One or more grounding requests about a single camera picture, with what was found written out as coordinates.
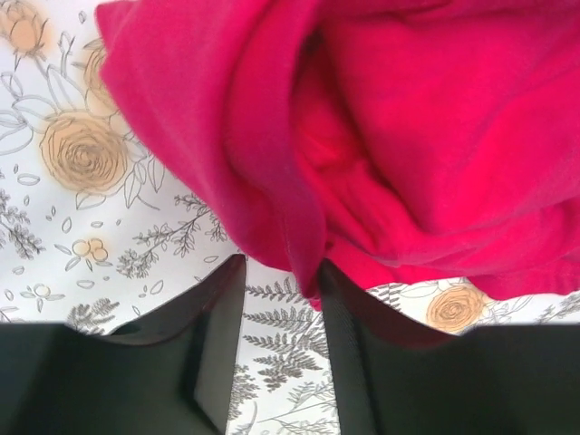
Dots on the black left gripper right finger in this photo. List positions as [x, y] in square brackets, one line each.
[393, 375]

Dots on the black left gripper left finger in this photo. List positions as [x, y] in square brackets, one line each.
[169, 372]

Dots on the red t shirt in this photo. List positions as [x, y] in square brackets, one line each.
[405, 141]

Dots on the floral table mat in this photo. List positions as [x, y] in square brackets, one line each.
[97, 232]

